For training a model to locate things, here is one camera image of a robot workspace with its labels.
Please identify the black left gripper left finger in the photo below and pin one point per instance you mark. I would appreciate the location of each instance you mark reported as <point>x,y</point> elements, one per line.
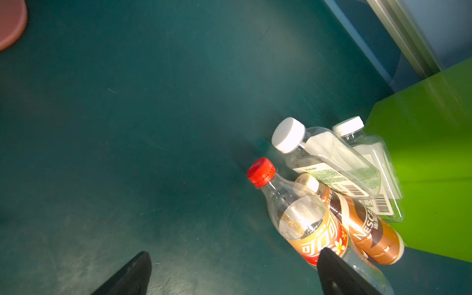
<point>132,279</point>

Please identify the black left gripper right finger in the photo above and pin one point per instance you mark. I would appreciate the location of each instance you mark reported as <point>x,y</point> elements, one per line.
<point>338,278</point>

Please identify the green plastic trash bin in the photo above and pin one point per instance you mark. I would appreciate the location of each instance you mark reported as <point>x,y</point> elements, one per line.
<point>428,131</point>

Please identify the brown coffee bottle middle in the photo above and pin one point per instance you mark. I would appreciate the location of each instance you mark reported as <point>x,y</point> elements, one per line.
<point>375,239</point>

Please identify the red-cap orange tea bottle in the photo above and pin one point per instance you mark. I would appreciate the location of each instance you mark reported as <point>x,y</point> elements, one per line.
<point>306,223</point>

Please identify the clear square white-cap bottle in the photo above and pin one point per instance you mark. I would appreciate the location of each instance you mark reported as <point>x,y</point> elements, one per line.
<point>387,204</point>

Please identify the clear flat white-cap bottle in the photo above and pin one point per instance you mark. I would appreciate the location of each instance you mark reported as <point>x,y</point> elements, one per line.
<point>330,160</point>

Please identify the pink watering can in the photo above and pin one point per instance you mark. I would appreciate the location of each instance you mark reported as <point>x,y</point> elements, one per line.
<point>14,16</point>

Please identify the aluminium back frame rail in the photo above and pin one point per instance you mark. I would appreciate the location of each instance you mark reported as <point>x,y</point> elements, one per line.
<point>395,18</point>

